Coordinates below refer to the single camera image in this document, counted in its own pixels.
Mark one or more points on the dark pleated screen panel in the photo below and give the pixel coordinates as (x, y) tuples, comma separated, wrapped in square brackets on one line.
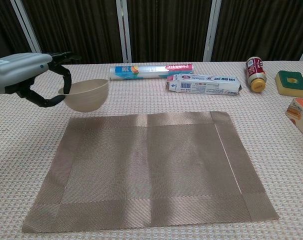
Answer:
[(76, 30), (261, 27), (4, 32), (166, 30)]

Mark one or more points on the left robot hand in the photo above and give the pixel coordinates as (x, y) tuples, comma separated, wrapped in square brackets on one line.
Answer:
[(16, 70)]

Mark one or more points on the red label bottle yellow cap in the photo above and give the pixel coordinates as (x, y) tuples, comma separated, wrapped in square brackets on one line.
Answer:
[(255, 71)]

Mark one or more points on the beige woven tablecloth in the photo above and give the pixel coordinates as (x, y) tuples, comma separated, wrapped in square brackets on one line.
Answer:
[(16, 140)]

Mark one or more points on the brown woven placemat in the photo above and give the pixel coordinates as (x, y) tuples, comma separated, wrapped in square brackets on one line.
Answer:
[(141, 175)]

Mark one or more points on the light brown bowl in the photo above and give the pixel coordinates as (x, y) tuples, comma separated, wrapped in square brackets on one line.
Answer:
[(89, 97)]

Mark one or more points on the green and yellow sponge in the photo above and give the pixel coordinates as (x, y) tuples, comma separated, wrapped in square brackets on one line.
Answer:
[(283, 75)]

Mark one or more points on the plastic wrap roll box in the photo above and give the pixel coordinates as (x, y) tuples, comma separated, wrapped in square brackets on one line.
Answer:
[(151, 71)]

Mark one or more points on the orange cracker box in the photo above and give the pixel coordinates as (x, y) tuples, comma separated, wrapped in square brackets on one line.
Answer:
[(302, 117)]

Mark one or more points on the white toothpaste box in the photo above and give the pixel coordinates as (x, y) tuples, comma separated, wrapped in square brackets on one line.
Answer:
[(211, 85)]

